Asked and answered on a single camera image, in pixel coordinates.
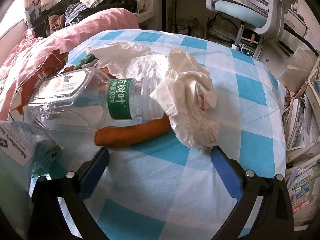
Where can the curled orange peel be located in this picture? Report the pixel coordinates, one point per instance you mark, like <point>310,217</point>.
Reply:
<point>106,70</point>

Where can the shelf of books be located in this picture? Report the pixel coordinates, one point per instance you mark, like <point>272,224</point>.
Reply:
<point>300,187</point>

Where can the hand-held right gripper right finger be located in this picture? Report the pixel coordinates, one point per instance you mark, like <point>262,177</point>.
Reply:
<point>225,172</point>

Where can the red snack bag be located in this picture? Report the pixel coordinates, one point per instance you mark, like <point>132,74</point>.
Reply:
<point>42,67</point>

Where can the white tissue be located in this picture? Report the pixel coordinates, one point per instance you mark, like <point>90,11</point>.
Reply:
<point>185,97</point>
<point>117,55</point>

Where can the orange carrot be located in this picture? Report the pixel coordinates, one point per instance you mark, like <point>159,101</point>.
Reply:
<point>125,135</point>

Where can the green wrapper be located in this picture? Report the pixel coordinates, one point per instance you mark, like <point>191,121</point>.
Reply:
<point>85,61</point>

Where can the tissue packet in plastic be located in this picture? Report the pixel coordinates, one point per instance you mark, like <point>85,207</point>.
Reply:
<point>15,145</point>

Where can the blue grey office chair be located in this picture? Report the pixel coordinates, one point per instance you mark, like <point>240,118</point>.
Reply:
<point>240,10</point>

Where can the clear bottle green label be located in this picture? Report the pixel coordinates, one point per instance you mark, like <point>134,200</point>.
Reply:
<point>122,97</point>

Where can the pink quilt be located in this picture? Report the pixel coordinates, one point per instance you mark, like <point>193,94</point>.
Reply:
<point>75,32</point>

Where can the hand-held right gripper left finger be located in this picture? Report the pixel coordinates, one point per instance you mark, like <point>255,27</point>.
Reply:
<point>93,180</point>

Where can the blue white checked bedsheet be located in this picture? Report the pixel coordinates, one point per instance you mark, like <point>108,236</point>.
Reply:
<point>175,192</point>

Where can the pile of clothes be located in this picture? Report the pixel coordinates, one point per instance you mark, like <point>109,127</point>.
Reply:
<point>75,7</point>

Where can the clear plastic container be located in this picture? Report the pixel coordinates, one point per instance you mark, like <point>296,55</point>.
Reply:
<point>57,100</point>

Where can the translucent plastic bag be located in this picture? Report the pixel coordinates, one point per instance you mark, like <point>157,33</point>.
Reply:
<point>297,67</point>

